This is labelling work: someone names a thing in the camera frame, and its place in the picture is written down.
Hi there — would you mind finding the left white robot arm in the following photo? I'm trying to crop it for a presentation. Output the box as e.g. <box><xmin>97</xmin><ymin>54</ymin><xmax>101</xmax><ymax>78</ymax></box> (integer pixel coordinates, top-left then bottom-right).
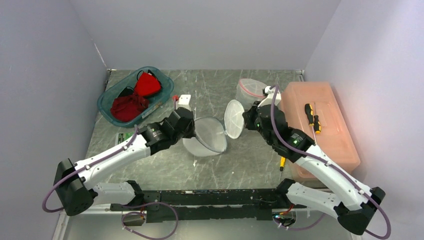
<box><xmin>49</xmin><ymin>107</ymin><xmax>195</xmax><ymax>216</ymax></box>

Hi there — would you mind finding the dark red bra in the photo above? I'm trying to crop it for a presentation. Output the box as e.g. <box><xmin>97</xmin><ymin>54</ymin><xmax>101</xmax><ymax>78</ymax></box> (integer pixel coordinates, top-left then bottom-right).
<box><xmin>110</xmin><ymin>94</ymin><xmax>150</xmax><ymax>123</ymax></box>

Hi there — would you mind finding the black bra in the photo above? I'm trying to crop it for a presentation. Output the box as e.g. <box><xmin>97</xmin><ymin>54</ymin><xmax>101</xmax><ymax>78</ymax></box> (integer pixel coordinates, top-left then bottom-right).
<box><xmin>118</xmin><ymin>86</ymin><xmax>135</xmax><ymax>98</ymax></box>

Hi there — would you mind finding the green labelled small box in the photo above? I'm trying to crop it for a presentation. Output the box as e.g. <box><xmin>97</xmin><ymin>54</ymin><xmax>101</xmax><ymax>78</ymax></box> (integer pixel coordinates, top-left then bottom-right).
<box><xmin>114</xmin><ymin>132</ymin><xmax>137</xmax><ymax>146</ymax></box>

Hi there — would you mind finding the orange translucent plastic box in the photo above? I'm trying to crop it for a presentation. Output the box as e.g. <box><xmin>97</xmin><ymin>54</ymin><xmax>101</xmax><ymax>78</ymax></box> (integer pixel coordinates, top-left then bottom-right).
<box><xmin>280</xmin><ymin>82</ymin><xmax>361</xmax><ymax>174</ymax></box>

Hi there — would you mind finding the pink-trimmed white mesh laundry bag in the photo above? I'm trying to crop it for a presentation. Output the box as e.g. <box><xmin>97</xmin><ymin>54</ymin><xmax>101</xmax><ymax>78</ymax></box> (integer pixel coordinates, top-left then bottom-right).
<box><xmin>235</xmin><ymin>78</ymin><xmax>267</xmax><ymax>110</ymax></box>

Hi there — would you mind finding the black base frame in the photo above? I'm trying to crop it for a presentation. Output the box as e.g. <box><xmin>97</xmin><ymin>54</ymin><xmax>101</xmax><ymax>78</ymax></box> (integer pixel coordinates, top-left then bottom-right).
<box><xmin>110</xmin><ymin>188</ymin><xmax>303</xmax><ymax>223</ymax></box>

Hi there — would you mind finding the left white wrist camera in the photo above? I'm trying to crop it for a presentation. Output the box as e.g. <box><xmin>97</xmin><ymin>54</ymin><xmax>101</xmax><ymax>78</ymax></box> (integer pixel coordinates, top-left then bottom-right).
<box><xmin>172</xmin><ymin>94</ymin><xmax>192</xmax><ymax>111</ymax></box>

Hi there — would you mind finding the large yellow-black screwdriver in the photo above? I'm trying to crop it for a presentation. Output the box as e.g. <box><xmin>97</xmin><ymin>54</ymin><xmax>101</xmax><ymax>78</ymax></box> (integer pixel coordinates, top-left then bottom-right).
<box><xmin>304</xmin><ymin>103</ymin><xmax>315</xmax><ymax>127</ymax></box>

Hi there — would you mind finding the aluminium rail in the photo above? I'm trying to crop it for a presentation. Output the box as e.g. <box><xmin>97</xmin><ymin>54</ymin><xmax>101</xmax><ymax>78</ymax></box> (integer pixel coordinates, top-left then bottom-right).
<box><xmin>52</xmin><ymin>205</ymin><xmax>114</xmax><ymax>240</ymax></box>

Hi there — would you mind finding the blue-trimmed white mesh laundry bag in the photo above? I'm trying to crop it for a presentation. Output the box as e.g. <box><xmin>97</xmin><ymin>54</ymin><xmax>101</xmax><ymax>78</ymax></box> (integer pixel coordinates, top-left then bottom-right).
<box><xmin>182</xmin><ymin>99</ymin><xmax>245</xmax><ymax>157</ymax></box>

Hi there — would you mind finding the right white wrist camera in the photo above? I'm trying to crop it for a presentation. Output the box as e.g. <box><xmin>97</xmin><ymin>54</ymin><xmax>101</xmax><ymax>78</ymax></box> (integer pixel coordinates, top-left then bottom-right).
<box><xmin>258</xmin><ymin>85</ymin><xmax>282</xmax><ymax>109</ymax></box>

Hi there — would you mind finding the medium yellow-black screwdriver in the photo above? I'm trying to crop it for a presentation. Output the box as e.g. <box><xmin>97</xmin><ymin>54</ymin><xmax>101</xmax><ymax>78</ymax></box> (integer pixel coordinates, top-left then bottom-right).
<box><xmin>313</xmin><ymin>103</ymin><xmax>322</xmax><ymax>141</ymax></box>

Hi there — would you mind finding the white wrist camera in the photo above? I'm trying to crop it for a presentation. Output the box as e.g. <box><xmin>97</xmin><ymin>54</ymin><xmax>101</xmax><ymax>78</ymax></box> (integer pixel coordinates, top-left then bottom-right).
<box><xmin>258</xmin><ymin>85</ymin><xmax>282</xmax><ymax>109</ymax></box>
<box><xmin>172</xmin><ymin>94</ymin><xmax>192</xmax><ymax>111</ymax></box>

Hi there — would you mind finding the small yellow screwdriver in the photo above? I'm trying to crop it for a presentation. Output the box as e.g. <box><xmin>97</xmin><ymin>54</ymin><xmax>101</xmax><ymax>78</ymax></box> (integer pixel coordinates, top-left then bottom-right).
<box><xmin>279</xmin><ymin>156</ymin><xmax>286</xmax><ymax>180</ymax></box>

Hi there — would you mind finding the teal plastic basin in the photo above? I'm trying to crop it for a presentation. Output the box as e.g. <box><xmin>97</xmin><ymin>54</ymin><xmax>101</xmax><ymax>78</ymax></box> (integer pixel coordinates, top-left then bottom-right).
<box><xmin>97</xmin><ymin>66</ymin><xmax>174</xmax><ymax>128</ymax></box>

